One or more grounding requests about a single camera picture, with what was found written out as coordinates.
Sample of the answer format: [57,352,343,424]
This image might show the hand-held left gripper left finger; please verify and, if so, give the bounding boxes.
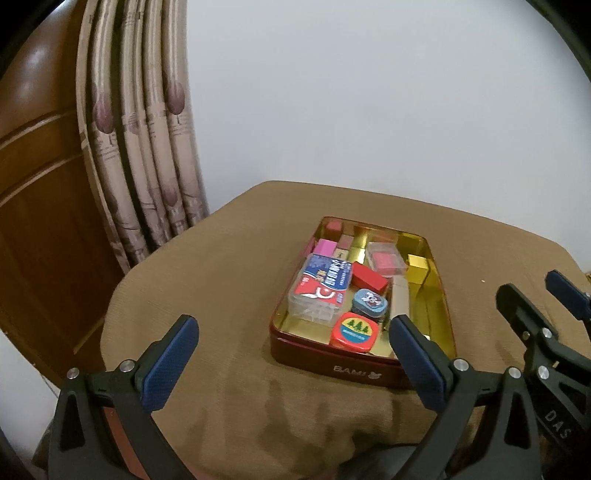
[48,315,200,480]

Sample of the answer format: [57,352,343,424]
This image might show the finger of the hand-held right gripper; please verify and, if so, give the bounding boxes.
[496,283,561,356]
[546,270,591,324]

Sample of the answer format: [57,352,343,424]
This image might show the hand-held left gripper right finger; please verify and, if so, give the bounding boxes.
[389,315,543,480]

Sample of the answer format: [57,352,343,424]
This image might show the red tin with gold interior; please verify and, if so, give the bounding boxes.
[269,216,458,389]

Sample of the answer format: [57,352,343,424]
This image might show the silver rectangular box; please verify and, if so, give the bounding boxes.
[390,275,411,319]

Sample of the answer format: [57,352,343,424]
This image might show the red tin with green label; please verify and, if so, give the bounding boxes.
[329,312,382,355]

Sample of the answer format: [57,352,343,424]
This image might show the small blue oval tin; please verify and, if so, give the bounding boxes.
[351,288,389,321]

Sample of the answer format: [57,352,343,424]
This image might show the red rectangular box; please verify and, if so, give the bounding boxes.
[351,263,389,294]

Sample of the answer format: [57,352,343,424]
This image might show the clear plastic box blue label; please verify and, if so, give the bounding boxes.
[287,253,355,326]

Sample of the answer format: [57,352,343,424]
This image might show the gold block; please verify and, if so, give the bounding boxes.
[406,254,432,289]

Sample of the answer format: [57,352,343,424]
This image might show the clear case with pink insert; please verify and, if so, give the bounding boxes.
[366,242,407,275]

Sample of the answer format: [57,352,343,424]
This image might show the brown tablecloth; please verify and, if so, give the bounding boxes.
[99,180,586,480]

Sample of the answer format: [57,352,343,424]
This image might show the wooden door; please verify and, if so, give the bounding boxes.
[0,0,126,370]

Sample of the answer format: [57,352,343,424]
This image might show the patterned beige curtain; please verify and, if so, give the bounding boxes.
[76,0,211,275]

